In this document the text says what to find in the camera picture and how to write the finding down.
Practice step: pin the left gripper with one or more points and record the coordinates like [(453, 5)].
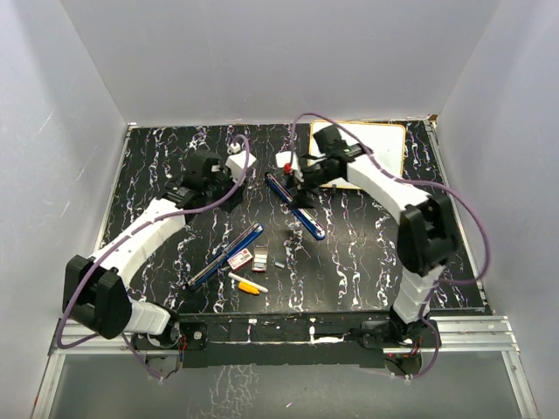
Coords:
[(236, 195)]

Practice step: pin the staple tray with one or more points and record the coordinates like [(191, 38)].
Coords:
[(259, 261)]

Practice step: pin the yellow marker cap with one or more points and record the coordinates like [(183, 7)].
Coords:
[(250, 289)]

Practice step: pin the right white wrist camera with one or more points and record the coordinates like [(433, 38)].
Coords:
[(289, 165)]

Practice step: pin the small whiteboard orange frame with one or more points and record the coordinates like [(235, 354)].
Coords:
[(385, 140)]

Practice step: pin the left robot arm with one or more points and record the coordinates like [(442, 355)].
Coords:
[(96, 287)]

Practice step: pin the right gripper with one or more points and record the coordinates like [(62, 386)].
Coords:
[(300, 201)]

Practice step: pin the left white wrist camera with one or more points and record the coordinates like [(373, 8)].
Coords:
[(238, 162)]

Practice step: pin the red white staple box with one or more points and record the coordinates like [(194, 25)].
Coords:
[(240, 259)]

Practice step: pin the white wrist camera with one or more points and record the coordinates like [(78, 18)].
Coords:
[(289, 165), (238, 162)]

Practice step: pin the white marker pen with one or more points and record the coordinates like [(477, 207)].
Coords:
[(248, 282)]

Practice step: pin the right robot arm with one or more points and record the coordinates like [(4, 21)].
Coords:
[(427, 229)]

